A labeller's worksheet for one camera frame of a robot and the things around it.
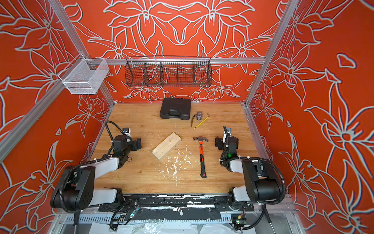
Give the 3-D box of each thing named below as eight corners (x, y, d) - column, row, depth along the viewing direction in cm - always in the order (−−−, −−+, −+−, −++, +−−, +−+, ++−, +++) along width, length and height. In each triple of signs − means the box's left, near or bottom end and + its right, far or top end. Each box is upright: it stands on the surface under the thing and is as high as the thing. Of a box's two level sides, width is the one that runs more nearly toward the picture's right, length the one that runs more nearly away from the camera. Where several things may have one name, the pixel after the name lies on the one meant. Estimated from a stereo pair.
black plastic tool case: (160, 120, 110) (159, 116, 106) (163, 101, 123) (162, 97, 120) (191, 120, 110) (191, 116, 106) (190, 101, 123) (190, 97, 120)
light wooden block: (152, 154, 92) (151, 151, 89) (174, 135, 102) (174, 132, 99) (161, 163, 88) (160, 161, 85) (183, 142, 98) (183, 139, 95)
